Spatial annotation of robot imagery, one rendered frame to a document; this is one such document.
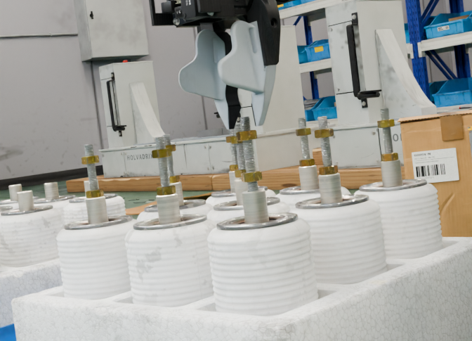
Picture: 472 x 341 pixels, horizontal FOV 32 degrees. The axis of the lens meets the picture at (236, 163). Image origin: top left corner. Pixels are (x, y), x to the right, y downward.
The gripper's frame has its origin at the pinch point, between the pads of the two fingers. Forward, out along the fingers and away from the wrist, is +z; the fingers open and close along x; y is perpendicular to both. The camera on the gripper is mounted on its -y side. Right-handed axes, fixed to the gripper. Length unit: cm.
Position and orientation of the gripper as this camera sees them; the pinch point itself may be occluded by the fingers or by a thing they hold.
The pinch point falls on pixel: (248, 112)
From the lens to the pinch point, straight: 75.7
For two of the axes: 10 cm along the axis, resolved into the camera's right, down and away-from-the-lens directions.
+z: 1.2, 9.9, 0.5
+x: 6.5, -0.4, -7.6
